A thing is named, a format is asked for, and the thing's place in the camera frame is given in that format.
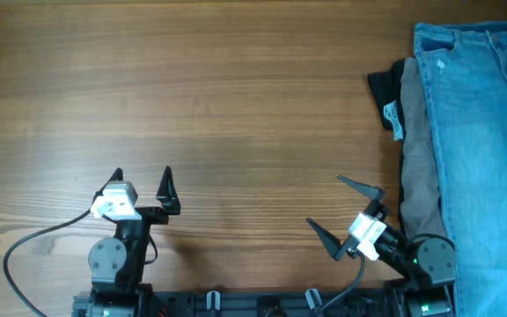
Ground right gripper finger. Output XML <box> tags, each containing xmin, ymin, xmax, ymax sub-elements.
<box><xmin>337</xmin><ymin>175</ymin><xmax>385</xmax><ymax>202</ymax></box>
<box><xmin>306</xmin><ymin>217</ymin><xmax>342</xmax><ymax>261</ymax></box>

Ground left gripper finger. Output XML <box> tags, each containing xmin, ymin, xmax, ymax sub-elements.
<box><xmin>156</xmin><ymin>166</ymin><xmax>180</xmax><ymax>215</ymax></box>
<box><xmin>92</xmin><ymin>167</ymin><xmax>123</xmax><ymax>202</ymax></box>

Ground light blue denim jeans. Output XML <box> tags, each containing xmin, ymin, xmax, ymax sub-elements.
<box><xmin>414</xmin><ymin>22</ymin><xmax>507</xmax><ymax>316</ymax></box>

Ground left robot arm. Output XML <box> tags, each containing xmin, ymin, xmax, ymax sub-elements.
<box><xmin>71</xmin><ymin>166</ymin><xmax>180</xmax><ymax>317</ymax></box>

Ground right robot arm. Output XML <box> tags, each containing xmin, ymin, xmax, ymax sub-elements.
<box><xmin>305</xmin><ymin>175</ymin><xmax>456</xmax><ymax>316</ymax></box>

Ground grey trousers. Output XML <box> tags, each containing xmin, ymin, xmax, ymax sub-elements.
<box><xmin>400</xmin><ymin>57</ymin><xmax>446</xmax><ymax>238</ymax></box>

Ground black garment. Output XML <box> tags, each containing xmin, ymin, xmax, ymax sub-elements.
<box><xmin>366</xmin><ymin>59</ymin><xmax>407</xmax><ymax>208</ymax></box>

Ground left black camera cable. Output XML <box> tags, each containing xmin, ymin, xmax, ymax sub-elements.
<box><xmin>2</xmin><ymin>209</ymin><xmax>93</xmax><ymax>317</ymax></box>

